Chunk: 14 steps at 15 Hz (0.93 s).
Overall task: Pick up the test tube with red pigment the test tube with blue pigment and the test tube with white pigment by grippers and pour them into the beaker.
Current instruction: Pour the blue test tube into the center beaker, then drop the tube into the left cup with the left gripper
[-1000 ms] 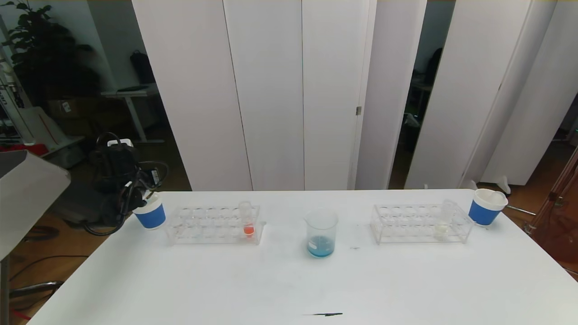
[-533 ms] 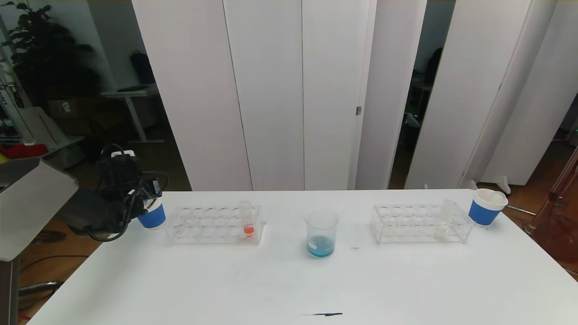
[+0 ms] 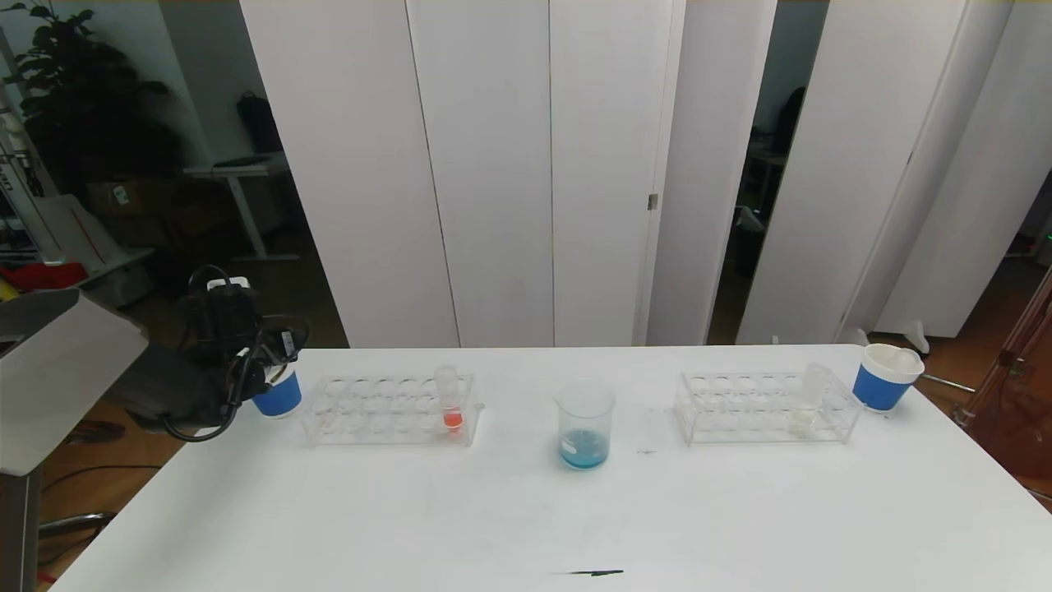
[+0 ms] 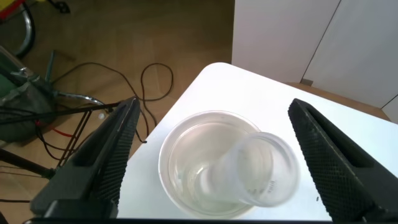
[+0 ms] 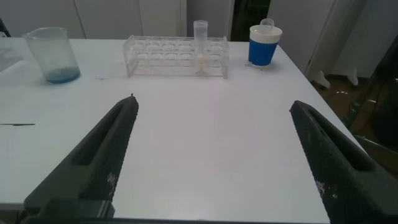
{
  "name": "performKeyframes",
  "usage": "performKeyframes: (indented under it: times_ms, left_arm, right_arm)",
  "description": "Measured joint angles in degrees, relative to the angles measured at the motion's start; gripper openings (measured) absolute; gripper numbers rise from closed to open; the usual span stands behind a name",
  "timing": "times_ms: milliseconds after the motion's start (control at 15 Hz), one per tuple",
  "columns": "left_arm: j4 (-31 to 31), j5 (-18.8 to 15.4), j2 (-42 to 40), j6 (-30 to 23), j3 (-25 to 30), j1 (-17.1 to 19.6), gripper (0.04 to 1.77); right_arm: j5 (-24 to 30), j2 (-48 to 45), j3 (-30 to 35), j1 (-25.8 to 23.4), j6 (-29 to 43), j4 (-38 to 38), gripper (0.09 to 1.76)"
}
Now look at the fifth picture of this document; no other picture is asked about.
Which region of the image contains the test tube with yellow pigment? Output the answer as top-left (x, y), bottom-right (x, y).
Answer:
top-left (193, 20), bottom-right (208, 77)

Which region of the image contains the white partition foot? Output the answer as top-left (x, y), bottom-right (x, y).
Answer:
top-left (310, 70), bottom-right (331, 90)
top-left (348, 67), bottom-right (360, 86)

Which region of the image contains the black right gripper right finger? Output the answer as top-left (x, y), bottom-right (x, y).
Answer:
top-left (290, 100), bottom-right (398, 224)

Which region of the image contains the clear acrylic test tube rack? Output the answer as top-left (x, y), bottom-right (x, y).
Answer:
top-left (123, 34), bottom-right (230, 79)

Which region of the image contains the blue white paper cup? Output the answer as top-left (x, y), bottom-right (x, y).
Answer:
top-left (248, 24), bottom-right (283, 68)

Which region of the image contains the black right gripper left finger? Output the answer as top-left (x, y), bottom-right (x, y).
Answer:
top-left (24, 95), bottom-right (139, 218)

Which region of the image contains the clear plastic beaker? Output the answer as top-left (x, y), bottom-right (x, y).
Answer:
top-left (23, 26), bottom-right (81, 84)

